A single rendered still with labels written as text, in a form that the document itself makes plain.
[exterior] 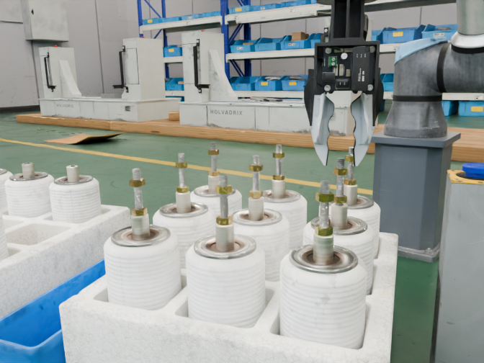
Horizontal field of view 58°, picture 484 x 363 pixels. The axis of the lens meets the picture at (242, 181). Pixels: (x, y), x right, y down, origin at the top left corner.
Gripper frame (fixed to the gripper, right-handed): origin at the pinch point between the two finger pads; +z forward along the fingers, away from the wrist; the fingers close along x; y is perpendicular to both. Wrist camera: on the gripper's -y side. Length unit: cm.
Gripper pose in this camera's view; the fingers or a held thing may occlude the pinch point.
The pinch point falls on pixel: (340, 154)
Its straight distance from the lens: 59.4
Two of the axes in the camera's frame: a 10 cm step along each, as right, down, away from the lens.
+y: -1.9, 2.3, -9.5
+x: 9.8, 0.3, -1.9
